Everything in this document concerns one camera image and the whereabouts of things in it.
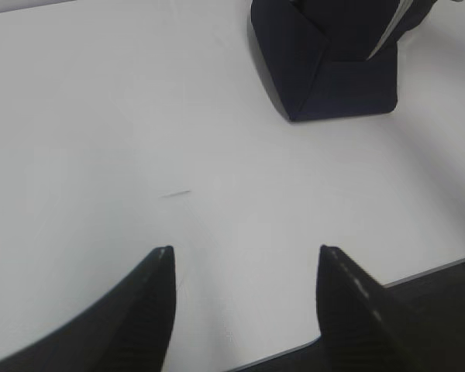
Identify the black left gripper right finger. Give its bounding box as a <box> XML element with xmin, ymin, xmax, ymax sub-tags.
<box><xmin>316</xmin><ymin>246</ymin><xmax>433</xmax><ymax>371</ymax></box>

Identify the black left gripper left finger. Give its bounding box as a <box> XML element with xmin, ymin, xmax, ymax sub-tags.
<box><xmin>0</xmin><ymin>246</ymin><xmax>177</xmax><ymax>372</ymax></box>

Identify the navy and white lunch bag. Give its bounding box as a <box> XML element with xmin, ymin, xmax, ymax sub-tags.
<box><xmin>250</xmin><ymin>0</ymin><xmax>435</xmax><ymax>122</ymax></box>

